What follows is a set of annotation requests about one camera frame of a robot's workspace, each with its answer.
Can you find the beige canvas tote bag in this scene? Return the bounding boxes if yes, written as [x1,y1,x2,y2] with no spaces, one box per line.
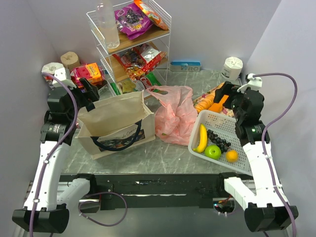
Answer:
[76,92,156,159]

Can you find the yellow banana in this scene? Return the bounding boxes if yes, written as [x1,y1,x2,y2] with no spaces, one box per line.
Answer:
[193,123,208,153]

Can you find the dark grape bunch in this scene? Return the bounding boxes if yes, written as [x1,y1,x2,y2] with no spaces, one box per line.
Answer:
[207,129,231,153]

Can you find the red yellow snack bag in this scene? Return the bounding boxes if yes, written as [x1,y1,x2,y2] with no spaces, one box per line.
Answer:
[113,48,145,80]

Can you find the pink plastic grocery bag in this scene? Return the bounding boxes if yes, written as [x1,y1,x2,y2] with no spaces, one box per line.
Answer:
[146,85,198,146]

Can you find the red silver snack bag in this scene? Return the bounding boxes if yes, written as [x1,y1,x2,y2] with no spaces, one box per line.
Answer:
[133,43,167,72]

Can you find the clear plastic water bottle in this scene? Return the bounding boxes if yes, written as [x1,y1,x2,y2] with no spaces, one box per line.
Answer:
[96,0,120,49]

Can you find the purple snack bag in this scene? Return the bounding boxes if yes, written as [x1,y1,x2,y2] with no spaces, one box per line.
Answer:
[114,3,153,40]

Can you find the orange candy bag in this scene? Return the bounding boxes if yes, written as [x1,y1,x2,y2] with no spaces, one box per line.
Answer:
[134,0,169,31]

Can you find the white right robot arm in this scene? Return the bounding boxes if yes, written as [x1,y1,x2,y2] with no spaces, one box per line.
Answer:
[214,81,298,232]

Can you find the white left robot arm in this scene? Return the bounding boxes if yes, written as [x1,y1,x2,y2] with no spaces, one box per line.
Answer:
[12,78,99,234]

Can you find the pink orange snack box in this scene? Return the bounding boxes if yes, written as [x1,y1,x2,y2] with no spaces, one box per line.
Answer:
[71,63,104,85]

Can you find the white RIO box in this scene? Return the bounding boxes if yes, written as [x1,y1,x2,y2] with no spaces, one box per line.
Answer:
[96,80,109,97]

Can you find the orange carrot piece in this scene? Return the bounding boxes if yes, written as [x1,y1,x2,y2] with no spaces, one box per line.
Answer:
[208,95,229,113]

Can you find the croissant bread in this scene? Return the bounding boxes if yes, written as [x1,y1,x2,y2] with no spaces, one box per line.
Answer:
[195,91,215,113]

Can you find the brown toilet paper roll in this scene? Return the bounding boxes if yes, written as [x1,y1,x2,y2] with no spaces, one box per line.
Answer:
[60,51,80,71]

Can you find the white plastic basket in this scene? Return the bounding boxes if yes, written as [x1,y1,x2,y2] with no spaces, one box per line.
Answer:
[188,110,252,175]

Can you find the white toilet paper roll right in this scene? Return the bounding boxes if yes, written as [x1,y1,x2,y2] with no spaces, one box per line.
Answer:
[220,57,243,81]

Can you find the white toilet paper roll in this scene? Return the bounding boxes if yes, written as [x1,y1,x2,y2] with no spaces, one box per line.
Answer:
[41,62,64,88]
[220,57,243,81]

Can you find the white toilet paper roll left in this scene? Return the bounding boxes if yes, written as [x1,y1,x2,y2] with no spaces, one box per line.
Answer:
[41,62,64,88]

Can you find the blue white tissue box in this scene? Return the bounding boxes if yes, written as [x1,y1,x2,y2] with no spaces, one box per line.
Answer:
[169,61,201,72]

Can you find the green white Chubo bag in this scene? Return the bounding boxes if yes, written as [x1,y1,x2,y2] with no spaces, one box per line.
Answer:
[110,71,163,96]

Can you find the green apple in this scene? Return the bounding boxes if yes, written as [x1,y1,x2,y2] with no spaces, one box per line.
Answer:
[204,145,222,160]

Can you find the orange fruit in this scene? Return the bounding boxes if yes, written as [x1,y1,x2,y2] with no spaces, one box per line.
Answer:
[226,150,238,162]

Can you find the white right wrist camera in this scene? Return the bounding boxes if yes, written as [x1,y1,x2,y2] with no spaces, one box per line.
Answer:
[237,73,262,93]

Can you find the white wire shelf rack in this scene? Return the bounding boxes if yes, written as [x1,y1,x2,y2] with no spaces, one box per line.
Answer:
[86,0,172,97]

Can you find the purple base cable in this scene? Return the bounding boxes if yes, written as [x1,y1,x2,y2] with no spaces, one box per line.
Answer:
[78,192,128,227]

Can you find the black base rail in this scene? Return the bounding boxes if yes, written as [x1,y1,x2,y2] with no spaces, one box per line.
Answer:
[59,173,250,210]

